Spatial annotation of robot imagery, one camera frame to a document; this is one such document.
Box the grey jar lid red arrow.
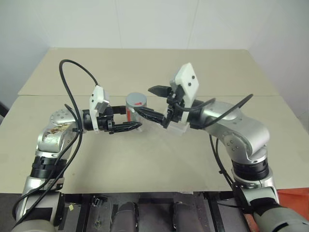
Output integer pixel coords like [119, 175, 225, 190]
[126, 92, 149, 109]

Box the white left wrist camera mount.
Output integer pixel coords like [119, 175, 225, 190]
[88, 85, 111, 133]

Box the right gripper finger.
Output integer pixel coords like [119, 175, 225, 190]
[135, 107, 167, 125]
[147, 85, 173, 99]

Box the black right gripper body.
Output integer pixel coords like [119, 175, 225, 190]
[162, 85, 186, 129]

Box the dark rounded shape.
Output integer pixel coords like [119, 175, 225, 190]
[112, 202, 140, 232]

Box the clear plastic box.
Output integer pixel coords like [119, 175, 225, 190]
[158, 120, 191, 137]

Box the orange red object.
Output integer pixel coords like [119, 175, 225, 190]
[277, 188, 309, 211]

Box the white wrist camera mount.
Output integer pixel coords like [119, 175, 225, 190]
[88, 85, 111, 133]
[168, 62, 200, 127]

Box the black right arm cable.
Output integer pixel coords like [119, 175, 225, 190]
[172, 93, 254, 216]

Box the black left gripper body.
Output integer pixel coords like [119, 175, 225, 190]
[97, 105, 116, 135]

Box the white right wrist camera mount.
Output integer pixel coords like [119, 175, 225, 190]
[168, 62, 200, 127]

